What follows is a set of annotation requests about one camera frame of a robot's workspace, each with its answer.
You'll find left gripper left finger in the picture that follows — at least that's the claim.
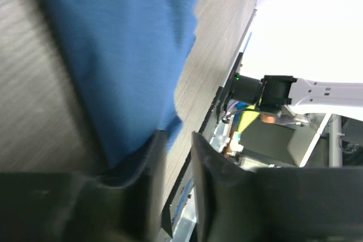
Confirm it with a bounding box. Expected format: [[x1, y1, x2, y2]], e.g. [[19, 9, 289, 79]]
[[85, 130, 167, 241]]

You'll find blue paper napkin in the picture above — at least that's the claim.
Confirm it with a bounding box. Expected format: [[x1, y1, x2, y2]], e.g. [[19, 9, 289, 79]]
[[46, 0, 197, 166]]

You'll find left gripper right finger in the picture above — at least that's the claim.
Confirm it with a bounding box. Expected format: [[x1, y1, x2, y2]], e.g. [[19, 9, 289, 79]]
[[195, 145, 264, 241]]

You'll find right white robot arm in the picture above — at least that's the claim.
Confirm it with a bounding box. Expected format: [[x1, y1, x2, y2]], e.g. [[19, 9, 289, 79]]
[[229, 74, 362, 109]]

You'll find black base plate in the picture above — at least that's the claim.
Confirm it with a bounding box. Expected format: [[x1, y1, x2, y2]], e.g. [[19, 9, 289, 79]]
[[160, 52, 244, 239]]

